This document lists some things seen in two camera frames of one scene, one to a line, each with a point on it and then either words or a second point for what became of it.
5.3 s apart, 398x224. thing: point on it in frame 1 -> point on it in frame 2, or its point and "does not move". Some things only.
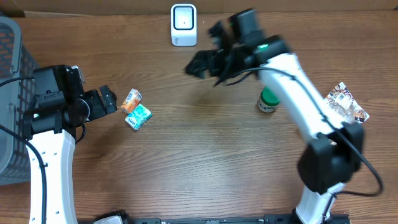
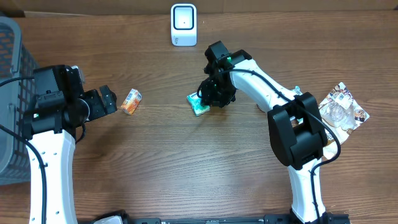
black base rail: (268, 219) does not move
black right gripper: (201, 61) -> (211, 99)
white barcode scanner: (183, 23) does not move
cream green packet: (139, 117) -> (195, 102)
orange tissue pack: (132, 100) does not move
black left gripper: (94, 98) does not move
